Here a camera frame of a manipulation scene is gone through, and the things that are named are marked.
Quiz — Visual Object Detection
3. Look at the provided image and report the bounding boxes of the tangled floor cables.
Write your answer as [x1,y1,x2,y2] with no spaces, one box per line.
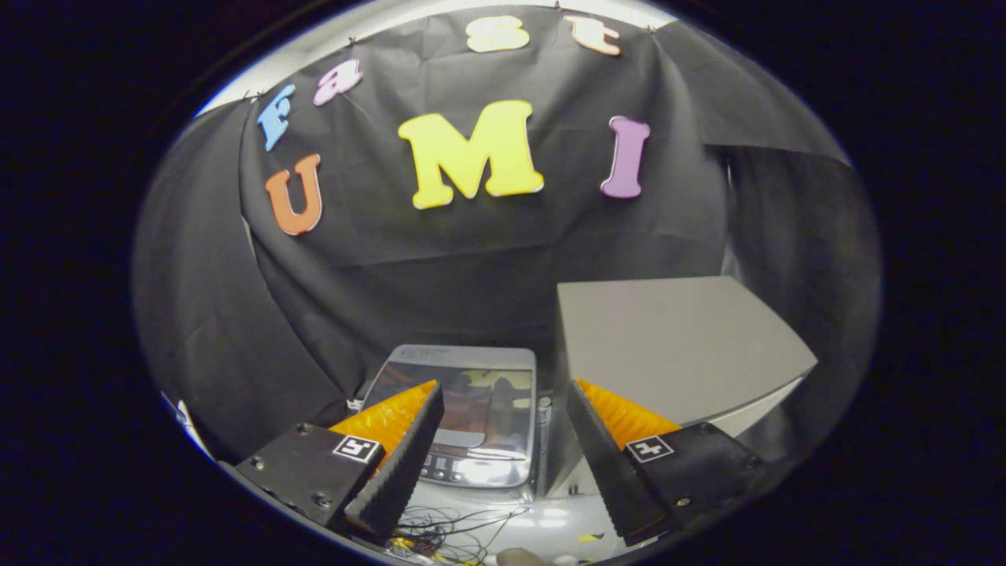
[385,505,531,563]

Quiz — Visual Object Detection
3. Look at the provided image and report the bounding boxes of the grey cabinet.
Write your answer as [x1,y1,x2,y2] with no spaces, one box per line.
[544,276,818,498]

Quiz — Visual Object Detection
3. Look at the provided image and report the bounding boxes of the white plastic object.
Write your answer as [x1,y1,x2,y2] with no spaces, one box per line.
[161,393,215,461]

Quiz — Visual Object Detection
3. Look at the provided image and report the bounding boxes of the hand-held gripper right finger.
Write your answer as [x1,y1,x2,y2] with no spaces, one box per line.
[567,378,765,547]

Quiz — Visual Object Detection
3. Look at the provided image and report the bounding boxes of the black backdrop cloth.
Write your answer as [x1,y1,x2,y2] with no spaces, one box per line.
[132,4,883,465]

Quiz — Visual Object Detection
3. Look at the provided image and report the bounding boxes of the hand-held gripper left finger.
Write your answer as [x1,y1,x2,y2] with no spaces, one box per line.
[234,380,446,545]

